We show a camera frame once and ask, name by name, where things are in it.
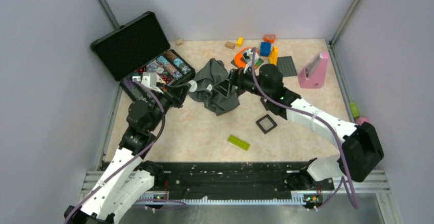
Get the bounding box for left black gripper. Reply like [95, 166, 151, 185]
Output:
[147, 82, 191, 132]

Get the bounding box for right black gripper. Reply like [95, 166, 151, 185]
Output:
[213, 62, 271, 100]

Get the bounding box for grey t-shirt garment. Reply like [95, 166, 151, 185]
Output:
[188, 58, 240, 116]

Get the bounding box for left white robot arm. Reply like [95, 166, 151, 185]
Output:
[65, 81, 197, 223]

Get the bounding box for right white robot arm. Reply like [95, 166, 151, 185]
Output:
[212, 64, 384, 189]

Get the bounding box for pink yellow card box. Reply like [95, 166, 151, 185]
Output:
[156, 74, 166, 87]

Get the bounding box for orange letter e block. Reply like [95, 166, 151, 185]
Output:
[234, 48, 262, 69]

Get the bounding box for tan wooden block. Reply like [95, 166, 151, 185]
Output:
[225, 41, 236, 49]

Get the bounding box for small dark grey baseplate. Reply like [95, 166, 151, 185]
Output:
[231, 57, 264, 70]

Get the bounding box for small yellow block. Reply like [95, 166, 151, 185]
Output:
[236, 37, 244, 47]

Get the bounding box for small beige wooden cube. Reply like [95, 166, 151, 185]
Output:
[176, 39, 183, 46]

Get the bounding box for blue lego block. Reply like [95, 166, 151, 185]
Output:
[259, 41, 272, 57]

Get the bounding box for yellow upright lego block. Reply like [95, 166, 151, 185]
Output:
[268, 47, 278, 65]

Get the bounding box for lime green lego brick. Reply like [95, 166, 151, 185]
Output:
[227, 135, 250, 151]

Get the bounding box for black open poker chip case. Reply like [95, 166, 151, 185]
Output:
[90, 11, 196, 101]

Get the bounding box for large grey lego baseplate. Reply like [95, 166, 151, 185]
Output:
[277, 56, 298, 77]

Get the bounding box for orange curved toy piece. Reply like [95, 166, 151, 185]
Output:
[263, 34, 276, 43]

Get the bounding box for pink wedge stand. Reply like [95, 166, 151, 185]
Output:
[297, 52, 330, 89]

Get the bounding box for green block outside table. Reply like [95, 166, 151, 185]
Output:
[349, 102, 360, 119]

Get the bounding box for pink block outside table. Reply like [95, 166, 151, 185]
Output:
[356, 117, 369, 125]

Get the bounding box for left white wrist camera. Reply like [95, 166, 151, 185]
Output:
[132, 72, 157, 89]

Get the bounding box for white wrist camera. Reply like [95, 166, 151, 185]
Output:
[132, 72, 157, 89]
[241, 48, 253, 68]

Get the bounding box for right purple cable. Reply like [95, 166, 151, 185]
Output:
[250, 47, 359, 210]

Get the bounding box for purple cable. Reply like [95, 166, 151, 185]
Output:
[63, 78, 188, 224]
[250, 47, 359, 210]

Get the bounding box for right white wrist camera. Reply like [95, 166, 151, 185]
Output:
[241, 48, 253, 68]

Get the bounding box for black square frame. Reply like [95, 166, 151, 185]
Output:
[260, 98, 276, 113]
[256, 114, 277, 135]

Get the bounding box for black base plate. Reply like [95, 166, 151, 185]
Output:
[152, 162, 334, 200]

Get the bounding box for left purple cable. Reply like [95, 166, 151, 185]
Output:
[63, 78, 188, 224]

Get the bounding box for white cable duct rail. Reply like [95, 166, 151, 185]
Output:
[135, 194, 307, 205]

